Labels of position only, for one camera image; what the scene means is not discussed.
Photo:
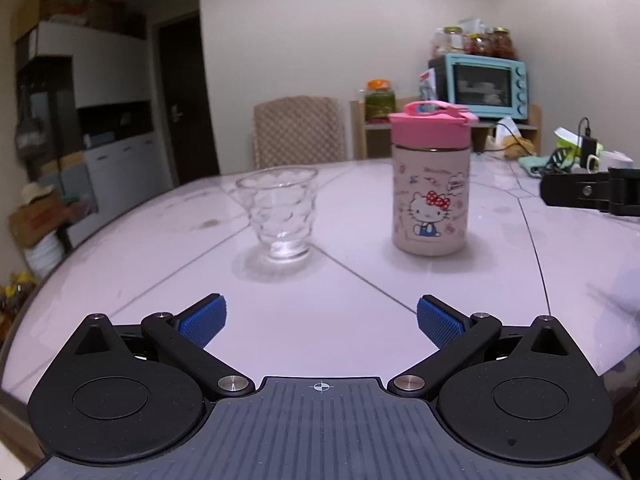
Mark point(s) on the white mug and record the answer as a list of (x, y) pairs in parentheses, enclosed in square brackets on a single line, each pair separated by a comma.
[(612, 161)]

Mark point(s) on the clear glass cup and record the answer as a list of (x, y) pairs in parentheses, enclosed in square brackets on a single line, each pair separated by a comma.
[(277, 210)]

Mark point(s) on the cartoon print bottle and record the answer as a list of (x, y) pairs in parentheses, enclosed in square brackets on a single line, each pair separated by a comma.
[(430, 200)]

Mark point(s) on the pink bottle cap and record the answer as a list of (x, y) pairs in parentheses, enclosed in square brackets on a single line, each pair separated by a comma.
[(430, 127)]

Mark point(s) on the white plastic bag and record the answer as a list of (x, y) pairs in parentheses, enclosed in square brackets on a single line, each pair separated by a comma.
[(507, 130)]

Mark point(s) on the orange lid pickle jar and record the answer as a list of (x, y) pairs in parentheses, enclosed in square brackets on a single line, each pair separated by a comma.
[(380, 102)]

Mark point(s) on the green cloth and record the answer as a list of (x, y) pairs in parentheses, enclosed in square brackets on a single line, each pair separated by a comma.
[(535, 164)]

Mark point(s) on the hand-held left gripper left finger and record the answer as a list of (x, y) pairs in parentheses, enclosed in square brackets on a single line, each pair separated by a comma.
[(202, 320)]

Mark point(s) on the grey white cabinet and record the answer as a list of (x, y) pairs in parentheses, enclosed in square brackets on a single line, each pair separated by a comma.
[(115, 160)]

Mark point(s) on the red white packet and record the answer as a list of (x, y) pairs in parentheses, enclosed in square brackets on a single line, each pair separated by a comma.
[(427, 86)]

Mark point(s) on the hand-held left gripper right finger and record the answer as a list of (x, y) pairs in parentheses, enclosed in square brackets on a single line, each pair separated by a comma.
[(440, 320)]

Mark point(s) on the dark door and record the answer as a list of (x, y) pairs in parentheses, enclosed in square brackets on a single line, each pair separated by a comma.
[(185, 100)]

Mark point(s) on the small red content jar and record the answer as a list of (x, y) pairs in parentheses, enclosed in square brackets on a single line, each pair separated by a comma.
[(477, 45)]

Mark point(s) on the woven beige chair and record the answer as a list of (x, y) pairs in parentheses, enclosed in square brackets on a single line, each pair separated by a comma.
[(300, 132)]

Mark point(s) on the plain brown cardboard box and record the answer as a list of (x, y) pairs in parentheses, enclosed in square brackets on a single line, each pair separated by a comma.
[(25, 17)]

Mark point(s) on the straw hat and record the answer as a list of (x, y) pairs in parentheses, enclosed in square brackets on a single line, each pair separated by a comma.
[(36, 192)]

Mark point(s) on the red print cardboard box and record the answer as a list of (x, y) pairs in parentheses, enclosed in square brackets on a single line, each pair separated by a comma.
[(32, 225)]

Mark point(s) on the wooden shelf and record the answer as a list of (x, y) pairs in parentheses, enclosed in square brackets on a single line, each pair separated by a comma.
[(370, 135)]

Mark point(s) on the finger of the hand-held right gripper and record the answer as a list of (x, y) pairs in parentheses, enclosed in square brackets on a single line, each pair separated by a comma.
[(570, 191)]

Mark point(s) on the grey hanging bag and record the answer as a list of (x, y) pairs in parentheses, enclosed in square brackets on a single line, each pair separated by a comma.
[(27, 140)]

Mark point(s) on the teal toaster oven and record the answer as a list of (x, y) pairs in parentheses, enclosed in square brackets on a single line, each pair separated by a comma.
[(480, 85)]

